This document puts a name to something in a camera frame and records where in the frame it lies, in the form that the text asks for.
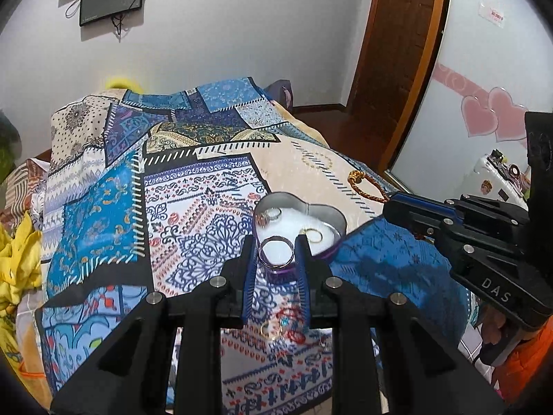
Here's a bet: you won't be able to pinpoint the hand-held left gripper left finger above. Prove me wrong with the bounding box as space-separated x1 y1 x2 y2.
49 234 258 415

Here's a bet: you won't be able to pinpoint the patchwork printed blanket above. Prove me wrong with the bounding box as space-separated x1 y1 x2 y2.
34 76 476 415

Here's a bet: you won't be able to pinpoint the green plush object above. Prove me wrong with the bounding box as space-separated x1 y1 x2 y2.
0 110 23 184

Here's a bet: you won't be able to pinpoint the person's right forearm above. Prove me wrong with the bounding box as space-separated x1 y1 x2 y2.
484 307 553 404

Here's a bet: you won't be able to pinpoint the gold rope bracelet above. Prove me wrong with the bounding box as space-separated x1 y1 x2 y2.
347 170 392 204

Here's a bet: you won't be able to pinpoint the silver bangle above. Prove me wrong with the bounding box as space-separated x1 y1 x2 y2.
258 236 297 269

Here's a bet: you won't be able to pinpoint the silver ring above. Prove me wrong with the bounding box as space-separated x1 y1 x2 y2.
258 207 283 228

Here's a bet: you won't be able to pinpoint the yellow cloth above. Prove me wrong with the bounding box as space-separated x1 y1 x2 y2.
0 212 43 355

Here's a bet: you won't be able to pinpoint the heart-shaped silver tin box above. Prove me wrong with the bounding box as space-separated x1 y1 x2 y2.
252 192 348 274

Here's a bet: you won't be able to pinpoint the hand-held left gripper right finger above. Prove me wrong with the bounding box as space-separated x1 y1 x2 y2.
294 233 507 415

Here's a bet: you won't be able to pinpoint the brown wooden door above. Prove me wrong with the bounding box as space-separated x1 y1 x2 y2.
346 0 453 174

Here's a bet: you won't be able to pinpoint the striped brown pillow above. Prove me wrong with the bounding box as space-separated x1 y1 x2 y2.
0 158 51 225

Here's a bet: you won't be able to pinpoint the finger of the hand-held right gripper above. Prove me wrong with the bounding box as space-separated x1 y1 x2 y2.
390 193 531 226
382 201 526 277

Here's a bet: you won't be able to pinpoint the black monitor cables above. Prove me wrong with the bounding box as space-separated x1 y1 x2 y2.
65 0 130 42

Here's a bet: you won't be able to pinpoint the white stickered suitcase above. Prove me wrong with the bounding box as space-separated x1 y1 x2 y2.
472 150 531 211

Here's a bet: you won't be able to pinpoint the white wall label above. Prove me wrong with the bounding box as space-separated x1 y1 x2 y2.
479 2 509 27

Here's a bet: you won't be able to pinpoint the yellow round object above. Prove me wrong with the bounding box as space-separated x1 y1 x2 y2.
105 75 144 92

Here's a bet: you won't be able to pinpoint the white wardrobe pink hearts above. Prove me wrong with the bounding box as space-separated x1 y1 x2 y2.
386 0 553 208

